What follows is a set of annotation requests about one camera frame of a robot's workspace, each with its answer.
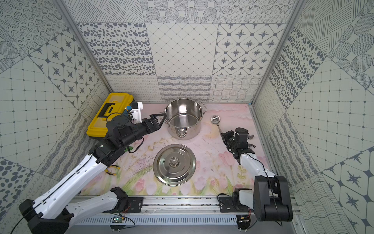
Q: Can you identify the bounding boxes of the stainless steel ladle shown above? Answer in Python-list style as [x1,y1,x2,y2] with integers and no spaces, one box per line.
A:
[210,115,223,137]

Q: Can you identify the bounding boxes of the stainless steel pot lid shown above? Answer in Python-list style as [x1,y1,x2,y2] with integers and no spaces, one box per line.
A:
[153,144,196,187]

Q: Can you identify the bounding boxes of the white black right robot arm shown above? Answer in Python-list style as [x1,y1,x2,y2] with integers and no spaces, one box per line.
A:
[217,127,293,225]

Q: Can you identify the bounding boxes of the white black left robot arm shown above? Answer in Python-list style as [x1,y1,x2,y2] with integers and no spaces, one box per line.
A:
[19,113,166,234]

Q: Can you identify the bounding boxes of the floral pink table mat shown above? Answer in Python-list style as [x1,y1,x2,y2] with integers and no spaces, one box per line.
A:
[81,104,269,196]

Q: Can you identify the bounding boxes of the yellow black toolbox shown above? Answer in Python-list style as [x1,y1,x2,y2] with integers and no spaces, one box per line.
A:
[86,93,134,138]

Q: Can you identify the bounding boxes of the right small circuit board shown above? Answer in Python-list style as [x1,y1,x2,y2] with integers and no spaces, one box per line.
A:
[236,215,251,231]

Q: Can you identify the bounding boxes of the small circuit board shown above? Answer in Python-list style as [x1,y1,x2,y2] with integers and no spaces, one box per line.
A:
[236,215,251,231]
[112,215,124,223]

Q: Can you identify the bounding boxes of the left small circuit board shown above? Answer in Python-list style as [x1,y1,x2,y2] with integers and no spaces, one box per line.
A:
[112,215,124,223]

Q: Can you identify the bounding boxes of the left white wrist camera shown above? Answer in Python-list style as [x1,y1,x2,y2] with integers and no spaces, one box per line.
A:
[129,102,143,124]

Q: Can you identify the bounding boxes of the yellow-handled pliers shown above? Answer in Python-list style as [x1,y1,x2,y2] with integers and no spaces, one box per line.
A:
[105,165,120,176]

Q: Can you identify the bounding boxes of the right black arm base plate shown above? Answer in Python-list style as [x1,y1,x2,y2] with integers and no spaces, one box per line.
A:
[217,196,251,213]

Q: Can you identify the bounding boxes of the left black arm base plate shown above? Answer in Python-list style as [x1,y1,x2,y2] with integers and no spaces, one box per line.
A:
[116,197,144,213]

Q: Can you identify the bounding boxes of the aluminium mounting rail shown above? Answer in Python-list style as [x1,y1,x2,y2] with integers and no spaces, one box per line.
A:
[122,195,249,215]

